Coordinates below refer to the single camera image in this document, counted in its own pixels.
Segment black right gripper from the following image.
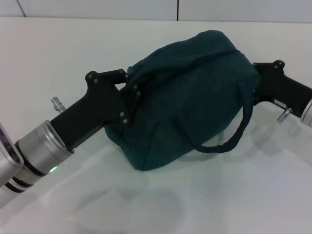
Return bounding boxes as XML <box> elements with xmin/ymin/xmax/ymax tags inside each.
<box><xmin>252</xmin><ymin>59</ymin><xmax>312</xmax><ymax>120</ymax></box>

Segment dark teal insulated lunch bag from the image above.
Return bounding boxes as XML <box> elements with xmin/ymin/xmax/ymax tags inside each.
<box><xmin>104</xmin><ymin>29</ymin><xmax>261</xmax><ymax>173</ymax></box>

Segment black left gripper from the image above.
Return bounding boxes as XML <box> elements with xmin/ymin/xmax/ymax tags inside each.
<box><xmin>50</xmin><ymin>68</ymin><xmax>144</xmax><ymax>150</ymax></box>

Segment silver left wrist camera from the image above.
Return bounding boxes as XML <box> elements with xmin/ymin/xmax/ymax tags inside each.
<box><xmin>0</xmin><ymin>121</ymin><xmax>25</xmax><ymax>189</ymax></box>

